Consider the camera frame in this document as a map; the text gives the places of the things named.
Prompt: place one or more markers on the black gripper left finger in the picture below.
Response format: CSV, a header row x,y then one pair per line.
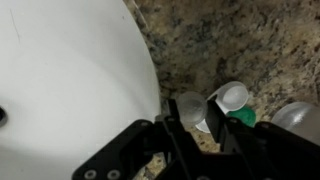
x,y
133,146

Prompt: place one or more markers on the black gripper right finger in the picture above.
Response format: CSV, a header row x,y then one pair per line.
x,y
266,150

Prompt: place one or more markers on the translucent round lid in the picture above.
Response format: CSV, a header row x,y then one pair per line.
x,y
191,108

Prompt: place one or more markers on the white round sink basin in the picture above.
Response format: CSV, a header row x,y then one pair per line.
x,y
66,66

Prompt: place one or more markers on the green bottle with orange pump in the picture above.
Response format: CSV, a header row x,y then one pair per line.
x,y
245,116

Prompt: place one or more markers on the tall white tube bottle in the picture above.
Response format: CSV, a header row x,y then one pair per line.
x,y
235,96

